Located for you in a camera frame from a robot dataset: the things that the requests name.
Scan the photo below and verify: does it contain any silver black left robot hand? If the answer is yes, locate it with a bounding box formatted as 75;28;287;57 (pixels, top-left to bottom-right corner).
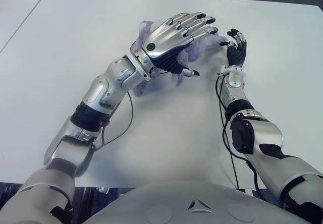
130;12;219;77

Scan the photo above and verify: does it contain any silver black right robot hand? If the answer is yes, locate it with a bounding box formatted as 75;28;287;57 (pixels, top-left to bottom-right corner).
219;28;247;68

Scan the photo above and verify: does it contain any purple plush bunny doll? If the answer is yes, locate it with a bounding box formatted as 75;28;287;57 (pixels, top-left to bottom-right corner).
133;19;228;97

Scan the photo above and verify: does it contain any grey robot torso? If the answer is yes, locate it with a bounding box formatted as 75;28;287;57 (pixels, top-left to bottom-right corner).
83;181;313;224

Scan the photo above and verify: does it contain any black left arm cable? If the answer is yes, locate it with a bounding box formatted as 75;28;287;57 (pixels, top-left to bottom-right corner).
94;92;134;149

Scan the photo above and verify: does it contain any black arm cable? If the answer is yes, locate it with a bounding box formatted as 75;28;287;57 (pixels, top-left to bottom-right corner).
216;74;264;198
94;92;134;149

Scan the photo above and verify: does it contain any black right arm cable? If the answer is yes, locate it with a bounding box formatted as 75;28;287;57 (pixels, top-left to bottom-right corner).
216;74;264;198

